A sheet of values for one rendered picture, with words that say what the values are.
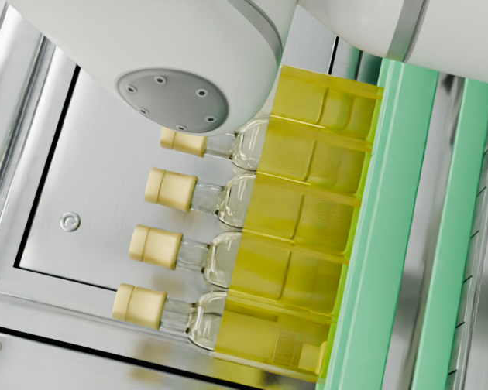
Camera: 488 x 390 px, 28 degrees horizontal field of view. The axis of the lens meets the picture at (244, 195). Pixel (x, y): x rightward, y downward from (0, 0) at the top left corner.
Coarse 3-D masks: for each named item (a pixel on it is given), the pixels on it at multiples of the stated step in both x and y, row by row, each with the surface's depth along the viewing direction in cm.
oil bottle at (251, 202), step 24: (240, 192) 89; (264, 192) 89; (288, 192) 89; (312, 192) 90; (336, 192) 90; (216, 216) 91; (240, 216) 89; (264, 216) 89; (288, 216) 89; (312, 216) 89; (336, 216) 89; (288, 240) 89; (312, 240) 88; (336, 240) 88
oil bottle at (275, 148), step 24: (264, 120) 92; (240, 144) 91; (264, 144) 91; (288, 144) 91; (312, 144) 91; (336, 144) 91; (360, 144) 91; (240, 168) 91; (264, 168) 90; (288, 168) 90; (312, 168) 90; (336, 168) 90; (360, 168) 91; (360, 192) 90
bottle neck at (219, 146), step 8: (208, 136) 92; (216, 136) 92; (224, 136) 92; (232, 136) 92; (208, 144) 92; (216, 144) 92; (224, 144) 92; (208, 152) 93; (216, 152) 93; (224, 152) 92
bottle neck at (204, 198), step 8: (200, 184) 91; (208, 184) 91; (200, 192) 90; (208, 192) 91; (216, 192) 91; (192, 200) 91; (200, 200) 90; (208, 200) 90; (216, 200) 90; (192, 208) 91; (200, 208) 91; (208, 208) 91
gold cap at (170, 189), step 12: (156, 168) 91; (156, 180) 90; (168, 180) 90; (180, 180) 90; (192, 180) 91; (156, 192) 90; (168, 192) 90; (180, 192) 90; (192, 192) 90; (168, 204) 91; (180, 204) 91
